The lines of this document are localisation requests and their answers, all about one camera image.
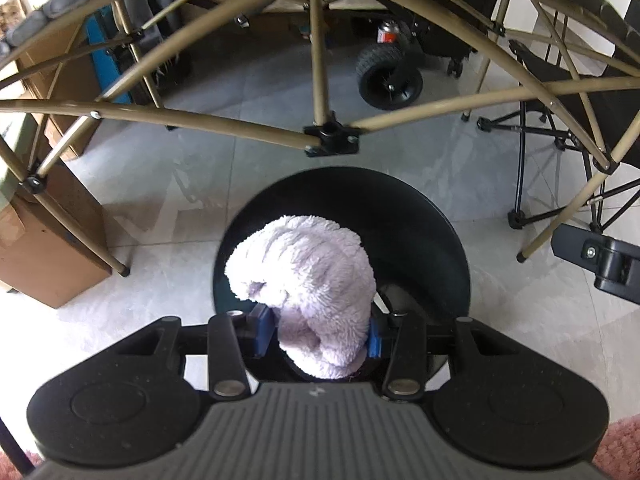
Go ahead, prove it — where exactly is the tan folding camping table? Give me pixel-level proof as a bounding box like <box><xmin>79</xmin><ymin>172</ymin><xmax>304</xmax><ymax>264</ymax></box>
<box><xmin>1</xmin><ymin>0</ymin><xmax>639</xmax><ymax>276</ymax></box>

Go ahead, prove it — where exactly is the black wagon wheel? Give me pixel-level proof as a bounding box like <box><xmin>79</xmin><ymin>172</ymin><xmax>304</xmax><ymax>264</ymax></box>
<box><xmin>356</xmin><ymin>44</ymin><xmax>423</xmax><ymax>110</ymax></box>

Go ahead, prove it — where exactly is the black folding chair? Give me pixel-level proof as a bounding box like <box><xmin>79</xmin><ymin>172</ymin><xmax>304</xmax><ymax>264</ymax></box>
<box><xmin>474</xmin><ymin>0</ymin><xmax>640</xmax><ymax>233</ymax></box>

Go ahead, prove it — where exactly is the purple fluffy cloth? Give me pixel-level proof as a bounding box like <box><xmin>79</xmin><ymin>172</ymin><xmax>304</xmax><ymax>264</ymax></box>
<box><xmin>224</xmin><ymin>216</ymin><xmax>376</xmax><ymax>380</ymax></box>

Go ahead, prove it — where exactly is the black round trash bin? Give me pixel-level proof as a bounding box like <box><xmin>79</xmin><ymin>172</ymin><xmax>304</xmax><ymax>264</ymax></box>
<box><xmin>213</xmin><ymin>167</ymin><xmax>471</xmax><ymax>376</ymax></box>

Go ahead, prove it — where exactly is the cardboard box with green liner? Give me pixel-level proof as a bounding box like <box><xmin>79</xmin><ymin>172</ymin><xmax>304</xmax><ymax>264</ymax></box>
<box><xmin>0</xmin><ymin>109</ymin><xmax>114</xmax><ymax>309</ymax></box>

